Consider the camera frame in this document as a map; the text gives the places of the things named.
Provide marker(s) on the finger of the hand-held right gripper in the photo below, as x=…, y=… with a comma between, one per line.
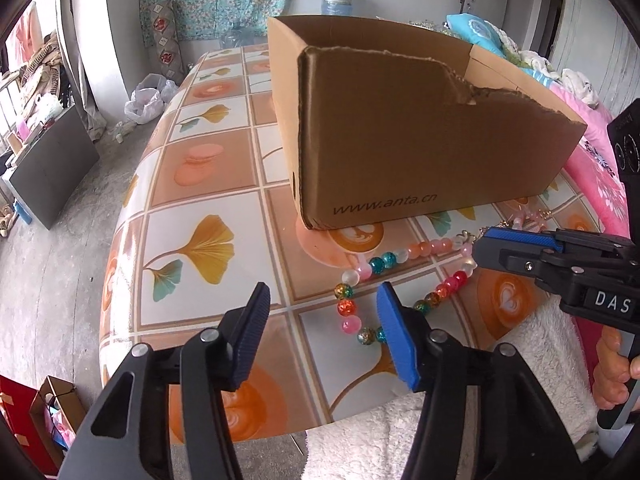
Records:
x=520, y=238
x=500, y=260

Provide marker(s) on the red box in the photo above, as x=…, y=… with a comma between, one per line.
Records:
x=25, y=425

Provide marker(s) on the grey lace pillow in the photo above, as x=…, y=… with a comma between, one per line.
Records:
x=430, y=25

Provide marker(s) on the pink hanging garment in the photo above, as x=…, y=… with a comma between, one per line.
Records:
x=27, y=30

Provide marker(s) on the empty clear water jug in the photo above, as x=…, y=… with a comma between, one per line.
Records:
x=240, y=37

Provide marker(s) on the person's right hand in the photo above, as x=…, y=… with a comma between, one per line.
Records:
x=607, y=370

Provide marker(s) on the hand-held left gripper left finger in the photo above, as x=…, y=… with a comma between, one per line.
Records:
x=250, y=345

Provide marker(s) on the blue water bottle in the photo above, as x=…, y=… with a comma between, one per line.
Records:
x=338, y=0

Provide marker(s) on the brown cardboard box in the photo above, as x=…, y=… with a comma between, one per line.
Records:
x=425, y=150

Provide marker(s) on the white door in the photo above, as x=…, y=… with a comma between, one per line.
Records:
x=595, y=35

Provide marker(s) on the small open cardboard box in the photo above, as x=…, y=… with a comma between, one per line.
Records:
x=55, y=405

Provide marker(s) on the white fleece pants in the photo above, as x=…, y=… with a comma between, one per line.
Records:
x=360, y=440

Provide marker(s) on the patterned long cushion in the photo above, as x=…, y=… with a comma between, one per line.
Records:
x=162, y=40

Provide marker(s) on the turquoise pillow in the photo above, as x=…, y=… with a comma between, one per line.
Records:
x=475, y=30

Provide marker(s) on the tile print tablecloth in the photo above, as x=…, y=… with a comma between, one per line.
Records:
x=210, y=200

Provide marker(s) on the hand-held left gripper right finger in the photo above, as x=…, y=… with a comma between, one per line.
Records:
x=395, y=345

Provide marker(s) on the white plastic bag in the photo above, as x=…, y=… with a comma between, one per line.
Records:
x=147, y=100

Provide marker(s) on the pink floral blanket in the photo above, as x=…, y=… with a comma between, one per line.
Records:
x=605, y=185

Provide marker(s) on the dark grey board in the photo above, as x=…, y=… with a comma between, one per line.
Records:
x=55, y=170

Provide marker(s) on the pile of white clothes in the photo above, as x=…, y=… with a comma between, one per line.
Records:
x=575, y=82

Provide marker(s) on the pile of household clutter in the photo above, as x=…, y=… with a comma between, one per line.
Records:
x=45, y=75

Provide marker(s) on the metal window railing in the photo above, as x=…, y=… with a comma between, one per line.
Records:
x=7, y=110

